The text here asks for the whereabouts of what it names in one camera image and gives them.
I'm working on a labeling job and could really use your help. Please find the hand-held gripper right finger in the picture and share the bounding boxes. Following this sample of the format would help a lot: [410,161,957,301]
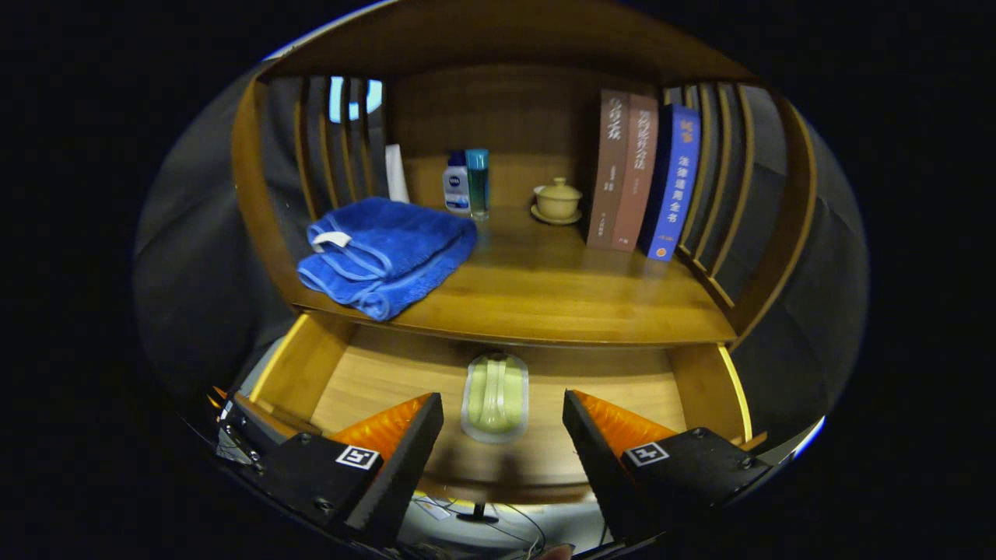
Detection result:
[563,389,775,545]

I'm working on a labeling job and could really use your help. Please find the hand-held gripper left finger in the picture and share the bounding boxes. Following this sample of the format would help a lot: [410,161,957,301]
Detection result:
[233,391,445,549]

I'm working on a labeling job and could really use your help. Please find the wooden drawer with black knob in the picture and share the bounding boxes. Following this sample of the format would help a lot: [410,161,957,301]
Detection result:
[233,311,767,523]

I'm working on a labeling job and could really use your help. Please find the wooden countertop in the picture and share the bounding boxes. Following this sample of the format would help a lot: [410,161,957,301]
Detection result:
[292,198,738,347]

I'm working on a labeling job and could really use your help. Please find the wooden cabinet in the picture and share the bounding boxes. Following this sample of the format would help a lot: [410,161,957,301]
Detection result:
[231,0,818,523]

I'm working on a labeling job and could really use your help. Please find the folded blue towel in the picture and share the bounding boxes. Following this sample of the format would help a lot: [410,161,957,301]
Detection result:
[296,196,479,322]

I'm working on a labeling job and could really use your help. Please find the beige lidded teacup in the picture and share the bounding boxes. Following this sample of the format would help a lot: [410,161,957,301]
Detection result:
[531,177,583,226]

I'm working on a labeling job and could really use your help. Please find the black backdrop cloth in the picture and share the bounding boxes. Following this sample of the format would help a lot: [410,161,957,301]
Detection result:
[132,66,870,460]

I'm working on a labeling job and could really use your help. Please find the blue book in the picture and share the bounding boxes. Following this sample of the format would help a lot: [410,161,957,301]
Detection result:
[638,103,702,262]

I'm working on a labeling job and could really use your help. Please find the white bottle with blue cap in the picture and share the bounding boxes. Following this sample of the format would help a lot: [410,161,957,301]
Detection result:
[442,151,472,215]

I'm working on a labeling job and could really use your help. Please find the reddish brown book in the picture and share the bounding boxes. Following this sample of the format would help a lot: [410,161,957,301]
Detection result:
[612,94,660,253]

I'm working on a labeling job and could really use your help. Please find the teal bottle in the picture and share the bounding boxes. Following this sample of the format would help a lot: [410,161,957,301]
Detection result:
[465,149,491,222]

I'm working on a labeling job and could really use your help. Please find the dark brown book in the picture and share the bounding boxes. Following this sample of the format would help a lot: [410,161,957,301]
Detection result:
[586,89,631,250]

